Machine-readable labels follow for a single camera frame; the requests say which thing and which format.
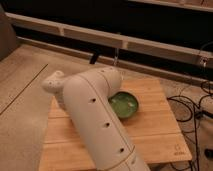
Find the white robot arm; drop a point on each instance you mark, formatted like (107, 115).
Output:
(85, 97)

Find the green bowl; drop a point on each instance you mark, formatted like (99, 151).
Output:
(124, 104)

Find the grey cabinet corner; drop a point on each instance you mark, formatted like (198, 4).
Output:
(8, 39)

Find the black clamp on rail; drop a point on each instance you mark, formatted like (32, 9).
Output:
(94, 58)

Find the white shelf rail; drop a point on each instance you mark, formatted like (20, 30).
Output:
(137, 45)

